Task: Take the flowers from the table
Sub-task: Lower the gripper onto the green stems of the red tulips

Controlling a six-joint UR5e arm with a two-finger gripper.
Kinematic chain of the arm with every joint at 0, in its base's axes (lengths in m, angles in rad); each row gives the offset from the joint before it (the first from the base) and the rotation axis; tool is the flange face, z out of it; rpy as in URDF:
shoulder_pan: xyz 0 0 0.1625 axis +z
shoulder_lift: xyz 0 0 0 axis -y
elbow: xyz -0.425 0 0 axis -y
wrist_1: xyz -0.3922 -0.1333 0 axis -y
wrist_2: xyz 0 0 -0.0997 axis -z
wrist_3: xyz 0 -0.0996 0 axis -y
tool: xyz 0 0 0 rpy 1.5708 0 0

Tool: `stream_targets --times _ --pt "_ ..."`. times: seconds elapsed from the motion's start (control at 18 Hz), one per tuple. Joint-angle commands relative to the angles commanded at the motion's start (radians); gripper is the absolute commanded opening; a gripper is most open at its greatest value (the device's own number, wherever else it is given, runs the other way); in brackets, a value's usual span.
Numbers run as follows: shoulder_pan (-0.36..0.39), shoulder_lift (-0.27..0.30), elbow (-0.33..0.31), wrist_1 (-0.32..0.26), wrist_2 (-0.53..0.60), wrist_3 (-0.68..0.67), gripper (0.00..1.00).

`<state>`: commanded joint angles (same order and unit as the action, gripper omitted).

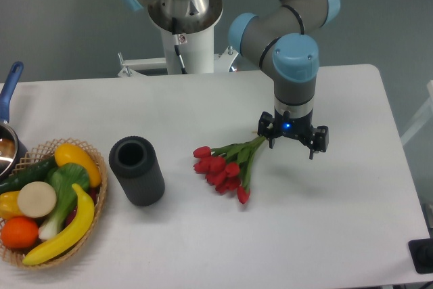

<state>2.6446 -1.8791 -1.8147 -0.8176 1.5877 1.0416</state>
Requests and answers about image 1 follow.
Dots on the yellow bell pepper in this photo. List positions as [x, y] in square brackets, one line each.
[9, 205]

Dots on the black device at edge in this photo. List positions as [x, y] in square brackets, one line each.
[421, 254]

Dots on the blue handled saucepan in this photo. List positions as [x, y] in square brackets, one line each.
[12, 149]

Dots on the dark grey ribbed vase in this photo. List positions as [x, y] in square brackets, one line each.
[134, 163]

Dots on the green bok choy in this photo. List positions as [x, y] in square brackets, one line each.
[61, 180]

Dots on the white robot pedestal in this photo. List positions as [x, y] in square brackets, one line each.
[187, 31]

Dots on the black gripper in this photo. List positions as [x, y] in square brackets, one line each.
[271, 127]

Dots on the white frame at right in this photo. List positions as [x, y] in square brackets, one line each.
[419, 119]

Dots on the beige round disc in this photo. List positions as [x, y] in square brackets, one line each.
[36, 199]

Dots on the orange fruit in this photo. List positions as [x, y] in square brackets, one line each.
[19, 232]

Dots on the green cucumber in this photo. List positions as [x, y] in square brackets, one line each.
[35, 172]

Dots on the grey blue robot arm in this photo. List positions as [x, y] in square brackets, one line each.
[279, 44]

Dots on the woven wicker basket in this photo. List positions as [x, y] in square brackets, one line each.
[37, 154]

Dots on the yellow banana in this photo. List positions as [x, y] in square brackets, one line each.
[69, 236]

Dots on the red tulip bouquet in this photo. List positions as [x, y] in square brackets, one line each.
[228, 168]

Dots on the white mounting bracket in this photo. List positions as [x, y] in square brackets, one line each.
[128, 68]

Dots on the yellow squash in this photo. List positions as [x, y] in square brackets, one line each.
[70, 153]

